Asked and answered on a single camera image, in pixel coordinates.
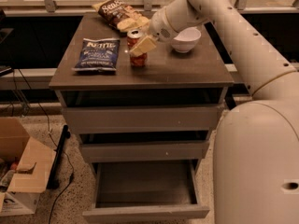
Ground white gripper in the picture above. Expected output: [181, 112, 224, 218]
[117, 6, 180, 57]

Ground red coke can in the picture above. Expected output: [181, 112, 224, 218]
[127, 29, 148, 67]

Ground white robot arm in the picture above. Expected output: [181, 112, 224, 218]
[130, 0, 299, 224]

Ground grey drawer cabinet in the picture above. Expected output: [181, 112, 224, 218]
[49, 11, 235, 224]

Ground grey top drawer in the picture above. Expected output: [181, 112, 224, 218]
[62, 105, 224, 134]

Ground grey middle drawer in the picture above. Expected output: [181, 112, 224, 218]
[80, 141, 209, 163]

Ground grey open bottom drawer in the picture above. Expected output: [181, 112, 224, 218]
[83, 161, 209, 224]

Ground brown sea salt chips bag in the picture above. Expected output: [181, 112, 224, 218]
[92, 0, 145, 30]

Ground white bowl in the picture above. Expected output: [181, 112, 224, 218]
[171, 27, 201, 53]

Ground blue kettle chips bag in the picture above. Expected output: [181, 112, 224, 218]
[73, 38, 120, 72]

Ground cardboard box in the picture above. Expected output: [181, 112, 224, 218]
[0, 118, 56, 217]

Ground black bar stand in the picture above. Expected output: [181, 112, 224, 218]
[47, 125, 70, 189]

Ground black cable on floor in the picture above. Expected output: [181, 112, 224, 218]
[12, 68, 76, 224]

